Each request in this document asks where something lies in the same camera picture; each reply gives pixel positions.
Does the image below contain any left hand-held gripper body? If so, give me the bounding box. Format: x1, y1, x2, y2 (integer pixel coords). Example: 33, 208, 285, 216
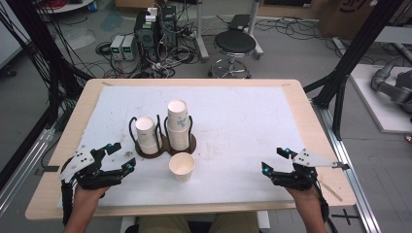
58, 145, 126, 191

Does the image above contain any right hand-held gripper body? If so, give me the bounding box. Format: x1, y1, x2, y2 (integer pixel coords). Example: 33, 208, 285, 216
269, 148, 351, 191

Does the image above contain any short stack of paper cups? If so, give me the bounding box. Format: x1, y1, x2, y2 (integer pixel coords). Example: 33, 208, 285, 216
134, 116, 163, 155

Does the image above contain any single white paper cup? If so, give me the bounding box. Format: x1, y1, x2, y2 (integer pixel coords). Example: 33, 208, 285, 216
168, 151, 196, 184

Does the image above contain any dark double cup holder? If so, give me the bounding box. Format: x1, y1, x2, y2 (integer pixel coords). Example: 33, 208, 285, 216
128, 114, 198, 160

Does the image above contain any person's right hand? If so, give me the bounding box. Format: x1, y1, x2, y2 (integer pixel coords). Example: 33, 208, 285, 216
285, 184, 321, 209

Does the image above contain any person's left hand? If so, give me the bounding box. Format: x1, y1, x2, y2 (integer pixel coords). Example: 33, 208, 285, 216
75, 185, 112, 210

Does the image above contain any thin wooden stick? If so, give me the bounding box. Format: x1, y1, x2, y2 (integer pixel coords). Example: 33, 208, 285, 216
318, 180, 344, 203

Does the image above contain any black tape strip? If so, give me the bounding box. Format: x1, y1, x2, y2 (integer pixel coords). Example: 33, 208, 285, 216
34, 165, 61, 177

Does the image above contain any light wooden table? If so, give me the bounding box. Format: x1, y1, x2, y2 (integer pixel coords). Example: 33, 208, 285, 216
24, 78, 358, 221

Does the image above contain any white table mat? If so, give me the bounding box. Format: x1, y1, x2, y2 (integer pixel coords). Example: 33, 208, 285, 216
56, 84, 307, 209

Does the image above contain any person's right leg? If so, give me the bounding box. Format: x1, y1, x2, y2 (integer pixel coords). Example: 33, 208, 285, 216
212, 212, 260, 233

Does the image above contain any person's leg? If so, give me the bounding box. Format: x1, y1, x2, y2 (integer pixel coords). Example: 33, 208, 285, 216
212, 212, 260, 233
138, 215, 192, 233

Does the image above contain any tall stack of paper cups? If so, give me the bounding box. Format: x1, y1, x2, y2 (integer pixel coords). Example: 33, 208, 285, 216
166, 99, 191, 152

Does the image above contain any person's left leg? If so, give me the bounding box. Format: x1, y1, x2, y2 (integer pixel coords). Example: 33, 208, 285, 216
138, 215, 192, 233

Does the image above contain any grey bench power supply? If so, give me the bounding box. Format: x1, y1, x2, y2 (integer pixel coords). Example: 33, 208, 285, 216
109, 34, 126, 62
121, 34, 137, 62

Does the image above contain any white platform board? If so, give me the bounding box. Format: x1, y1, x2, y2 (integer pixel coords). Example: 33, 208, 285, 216
349, 63, 412, 135

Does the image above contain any black computer tower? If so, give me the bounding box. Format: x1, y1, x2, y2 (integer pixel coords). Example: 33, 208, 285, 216
133, 5, 178, 63

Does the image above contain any black round stool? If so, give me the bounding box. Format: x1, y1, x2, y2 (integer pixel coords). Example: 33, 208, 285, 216
208, 30, 258, 80

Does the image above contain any white stand leg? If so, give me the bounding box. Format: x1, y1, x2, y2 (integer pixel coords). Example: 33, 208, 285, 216
193, 0, 211, 63
247, 0, 264, 60

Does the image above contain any black flat device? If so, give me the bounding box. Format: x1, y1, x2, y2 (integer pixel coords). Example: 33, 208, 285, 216
227, 14, 251, 32

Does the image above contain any brown cardboard box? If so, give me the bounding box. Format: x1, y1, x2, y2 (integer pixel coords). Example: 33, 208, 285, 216
318, 0, 406, 41

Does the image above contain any black cable bundle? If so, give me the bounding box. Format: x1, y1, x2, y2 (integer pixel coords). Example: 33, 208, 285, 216
60, 179, 77, 226
313, 183, 331, 226

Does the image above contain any aluminium floor rail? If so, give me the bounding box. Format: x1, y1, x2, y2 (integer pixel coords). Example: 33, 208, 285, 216
311, 99, 383, 233
0, 127, 56, 216

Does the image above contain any black metal frame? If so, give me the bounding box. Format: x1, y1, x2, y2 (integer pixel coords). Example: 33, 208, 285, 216
303, 0, 407, 141
0, 0, 95, 192

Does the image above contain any tangle of floor cables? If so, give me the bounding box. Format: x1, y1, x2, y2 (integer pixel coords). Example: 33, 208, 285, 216
85, 18, 202, 80

